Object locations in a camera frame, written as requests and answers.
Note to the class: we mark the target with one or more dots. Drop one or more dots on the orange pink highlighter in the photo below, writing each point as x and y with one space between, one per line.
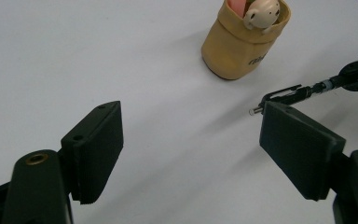
236 6

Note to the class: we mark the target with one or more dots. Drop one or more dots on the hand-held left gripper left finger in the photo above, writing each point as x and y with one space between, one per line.
98 152

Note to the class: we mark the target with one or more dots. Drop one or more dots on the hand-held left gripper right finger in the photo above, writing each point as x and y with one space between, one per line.
298 152

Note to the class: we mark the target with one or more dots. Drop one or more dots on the black pen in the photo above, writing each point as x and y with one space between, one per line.
295 95

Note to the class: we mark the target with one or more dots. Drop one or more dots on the white table cover sheet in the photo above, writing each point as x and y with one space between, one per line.
167 93

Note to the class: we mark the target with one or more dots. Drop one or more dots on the tan pen holder with figure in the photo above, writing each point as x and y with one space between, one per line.
236 49

